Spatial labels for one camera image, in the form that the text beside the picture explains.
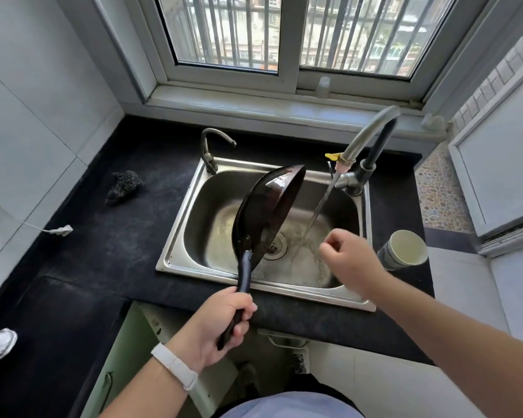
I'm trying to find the person's light blue shirt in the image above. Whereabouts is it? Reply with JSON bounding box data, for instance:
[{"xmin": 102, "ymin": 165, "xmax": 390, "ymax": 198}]
[{"xmin": 220, "ymin": 391, "xmax": 364, "ymax": 418}]

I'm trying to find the sink drain strainer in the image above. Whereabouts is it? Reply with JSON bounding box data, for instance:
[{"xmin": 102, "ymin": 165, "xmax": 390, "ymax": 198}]
[{"xmin": 261, "ymin": 233, "xmax": 288, "ymax": 261}]

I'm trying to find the white framed window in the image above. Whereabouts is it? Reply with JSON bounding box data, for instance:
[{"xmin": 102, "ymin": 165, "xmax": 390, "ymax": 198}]
[{"xmin": 92, "ymin": 0, "xmax": 497, "ymax": 113}]

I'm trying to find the small curved steel faucet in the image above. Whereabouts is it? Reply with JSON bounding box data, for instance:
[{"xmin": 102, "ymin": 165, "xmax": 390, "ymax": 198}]
[{"xmin": 200, "ymin": 128, "xmax": 237, "ymax": 175}]

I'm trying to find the white plug with cable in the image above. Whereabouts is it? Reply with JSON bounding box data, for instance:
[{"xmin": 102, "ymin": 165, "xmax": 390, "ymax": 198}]
[{"xmin": 0, "ymin": 191, "xmax": 74, "ymax": 237}]

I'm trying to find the person's right hand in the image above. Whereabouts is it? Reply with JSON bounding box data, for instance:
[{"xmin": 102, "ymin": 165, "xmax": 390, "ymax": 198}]
[{"xmin": 318, "ymin": 229, "xmax": 395, "ymax": 303}]

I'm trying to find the green cabinet door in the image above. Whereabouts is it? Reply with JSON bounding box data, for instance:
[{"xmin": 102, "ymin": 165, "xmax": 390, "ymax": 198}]
[{"xmin": 80, "ymin": 300, "xmax": 162, "ymax": 418}]

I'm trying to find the dark steel wool scrubber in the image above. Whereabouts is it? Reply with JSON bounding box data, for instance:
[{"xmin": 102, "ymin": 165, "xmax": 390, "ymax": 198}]
[{"xmin": 105, "ymin": 170, "xmax": 144, "ymax": 207}]

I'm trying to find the black frying pan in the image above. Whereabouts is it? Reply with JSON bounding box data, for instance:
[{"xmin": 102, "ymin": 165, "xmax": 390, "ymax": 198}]
[{"xmin": 216, "ymin": 164, "xmax": 307, "ymax": 351}]

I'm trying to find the person's right forearm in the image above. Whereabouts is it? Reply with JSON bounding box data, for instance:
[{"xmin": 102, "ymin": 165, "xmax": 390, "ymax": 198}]
[{"xmin": 370, "ymin": 274, "xmax": 523, "ymax": 418}]

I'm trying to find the white striped cup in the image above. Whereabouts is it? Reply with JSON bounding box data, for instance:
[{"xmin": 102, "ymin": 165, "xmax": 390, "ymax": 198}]
[{"xmin": 377, "ymin": 230, "xmax": 429, "ymax": 272}]

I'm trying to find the person's left forearm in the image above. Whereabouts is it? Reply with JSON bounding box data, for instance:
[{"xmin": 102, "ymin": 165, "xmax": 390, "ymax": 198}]
[{"xmin": 98, "ymin": 341, "xmax": 201, "ymax": 418}]

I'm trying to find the large grey kitchen faucet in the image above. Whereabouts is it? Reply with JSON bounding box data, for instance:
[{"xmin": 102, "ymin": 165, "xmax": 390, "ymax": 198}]
[{"xmin": 325, "ymin": 105, "xmax": 402, "ymax": 197}]

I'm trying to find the white cabinet door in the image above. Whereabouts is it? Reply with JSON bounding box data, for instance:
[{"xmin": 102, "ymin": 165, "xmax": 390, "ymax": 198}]
[{"xmin": 448, "ymin": 21, "xmax": 523, "ymax": 257}]

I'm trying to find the white wristband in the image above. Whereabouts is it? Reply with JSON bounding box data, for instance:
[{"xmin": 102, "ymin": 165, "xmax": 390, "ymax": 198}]
[{"xmin": 151, "ymin": 342, "xmax": 199, "ymax": 392}]

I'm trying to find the person's left hand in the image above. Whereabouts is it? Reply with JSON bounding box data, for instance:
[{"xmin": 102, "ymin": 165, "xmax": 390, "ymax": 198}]
[{"xmin": 166, "ymin": 286, "xmax": 258, "ymax": 374}]

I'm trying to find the stainless steel sink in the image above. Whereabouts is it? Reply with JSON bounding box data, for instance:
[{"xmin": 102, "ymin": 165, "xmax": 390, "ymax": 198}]
[{"xmin": 155, "ymin": 157, "xmax": 377, "ymax": 312}]

